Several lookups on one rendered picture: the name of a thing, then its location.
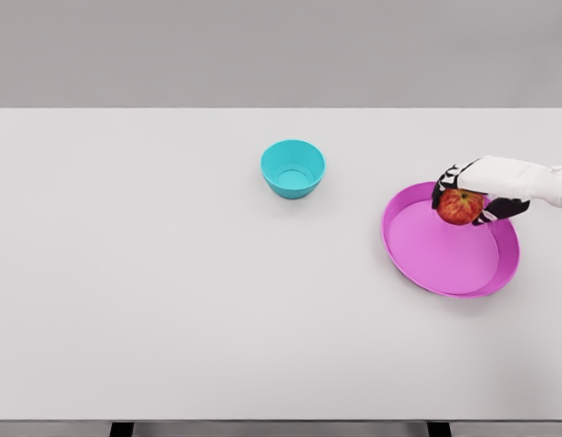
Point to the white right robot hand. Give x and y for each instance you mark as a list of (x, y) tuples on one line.
[(494, 179)]

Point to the red apple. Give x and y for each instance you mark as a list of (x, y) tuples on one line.
[(459, 207)]

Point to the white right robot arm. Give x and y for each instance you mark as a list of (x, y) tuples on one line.
[(557, 185)]

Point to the pink plate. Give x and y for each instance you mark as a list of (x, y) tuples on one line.
[(444, 255)]

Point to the blue bowl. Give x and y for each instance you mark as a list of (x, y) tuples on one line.
[(293, 169)]

